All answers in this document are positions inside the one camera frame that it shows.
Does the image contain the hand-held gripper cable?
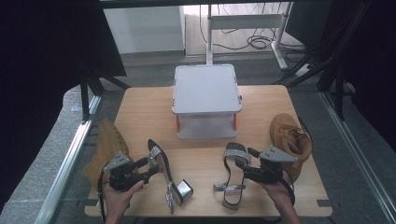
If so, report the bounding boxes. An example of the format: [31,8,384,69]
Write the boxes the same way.
[96,167,108,224]
[279,174,296,207]

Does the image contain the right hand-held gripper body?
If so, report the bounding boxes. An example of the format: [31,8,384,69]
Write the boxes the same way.
[246,145,299,185]

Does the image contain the black metal stand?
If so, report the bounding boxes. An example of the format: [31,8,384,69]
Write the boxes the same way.
[78,62,132,124]
[273,0,347,121]

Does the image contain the black high-heel sandal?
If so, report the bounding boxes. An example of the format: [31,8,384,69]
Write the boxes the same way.
[147,138,194,215]
[213,142,253,211]

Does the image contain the person's left hand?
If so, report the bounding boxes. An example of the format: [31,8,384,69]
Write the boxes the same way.
[102,179,145,217]

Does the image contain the right hand-held gripper cable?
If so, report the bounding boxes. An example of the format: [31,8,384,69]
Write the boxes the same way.
[279,174,296,207]

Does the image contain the black curtain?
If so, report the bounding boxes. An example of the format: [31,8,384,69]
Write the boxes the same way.
[0,0,127,213]
[285,0,396,153]

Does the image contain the black floor cables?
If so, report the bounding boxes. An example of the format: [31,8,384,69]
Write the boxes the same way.
[199,3,306,54]

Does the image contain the person's right hand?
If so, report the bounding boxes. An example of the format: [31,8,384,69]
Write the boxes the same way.
[259,172,295,210]

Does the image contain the white desk frame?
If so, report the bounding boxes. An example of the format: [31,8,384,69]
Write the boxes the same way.
[205,1,294,71]

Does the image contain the white power strip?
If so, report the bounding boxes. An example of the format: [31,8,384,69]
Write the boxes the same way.
[293,63,312,78]

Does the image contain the tan suede boot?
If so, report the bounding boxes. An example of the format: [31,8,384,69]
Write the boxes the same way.
[81,118,135,190]
[269,113,313,184]

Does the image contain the white two-tier shoe rack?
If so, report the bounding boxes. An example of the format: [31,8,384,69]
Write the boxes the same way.
[171,63,243,141]

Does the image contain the white cabinet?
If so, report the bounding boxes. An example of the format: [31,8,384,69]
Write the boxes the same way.
[103,6,186,55]

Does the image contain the aluminium floor rail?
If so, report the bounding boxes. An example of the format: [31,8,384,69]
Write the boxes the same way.
[320,91,396,224]
[34,94,103,224]

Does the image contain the left hand-held gripper cable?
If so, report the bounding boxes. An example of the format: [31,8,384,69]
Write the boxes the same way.
[96,167,108,224]

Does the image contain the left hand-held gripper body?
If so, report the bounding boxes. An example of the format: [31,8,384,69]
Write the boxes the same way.
[103,151,144,192]

